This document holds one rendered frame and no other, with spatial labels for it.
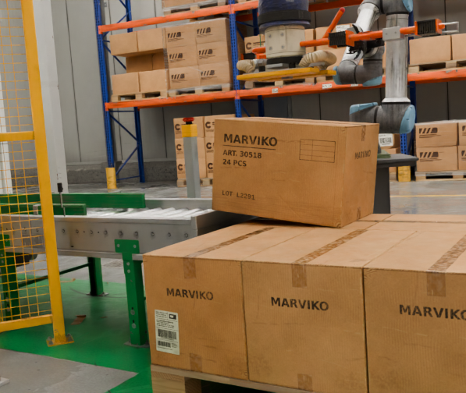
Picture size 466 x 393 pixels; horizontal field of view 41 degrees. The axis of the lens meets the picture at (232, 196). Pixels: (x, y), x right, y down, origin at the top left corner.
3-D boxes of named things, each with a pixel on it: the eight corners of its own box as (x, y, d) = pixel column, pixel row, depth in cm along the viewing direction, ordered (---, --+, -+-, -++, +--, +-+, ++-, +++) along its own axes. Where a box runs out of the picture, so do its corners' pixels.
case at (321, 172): (211, 210, 276) (214, 118, 269) (254, 198, 310) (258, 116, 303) (340, 228, 246) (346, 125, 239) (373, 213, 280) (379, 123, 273)
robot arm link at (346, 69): (361, -11, 336) (328, 72, 300) (384, -14, 330) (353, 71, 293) (366, 7, 344) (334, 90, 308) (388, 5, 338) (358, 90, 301)
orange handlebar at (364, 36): (229, 57, 280) (228, 49, 279) (260, 61, 306) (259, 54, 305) (442, 30, 233) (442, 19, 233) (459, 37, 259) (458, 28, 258)
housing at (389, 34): (382, 40, 244) (382, 28, 244) (387, 41, 250) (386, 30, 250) (400, 37, 241) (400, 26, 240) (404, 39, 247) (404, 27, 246)
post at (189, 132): (193, 295, 368) (180, 125, 358) (200, 293, 374) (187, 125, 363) (203, 297, 365) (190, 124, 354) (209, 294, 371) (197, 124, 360)
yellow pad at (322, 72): (257, 81, 283) (256, 70, 282) (267, 82, 291) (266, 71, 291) (328, 74, 265) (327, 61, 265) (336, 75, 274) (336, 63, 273)
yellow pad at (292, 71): (236, 79, 266) (235, 68, 266) (247, 80, 275) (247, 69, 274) (310, 72, 249) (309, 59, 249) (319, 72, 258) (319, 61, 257)
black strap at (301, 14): (248, 25, 264) (247, 15, 263) (272, 30, 284) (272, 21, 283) (297, 17, 252) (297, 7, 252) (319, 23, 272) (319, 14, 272)
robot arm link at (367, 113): (354, 133, 355) (353, 102, 352) (384, 133, 347) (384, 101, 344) (345, 136, 342) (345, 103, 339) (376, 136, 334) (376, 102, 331)
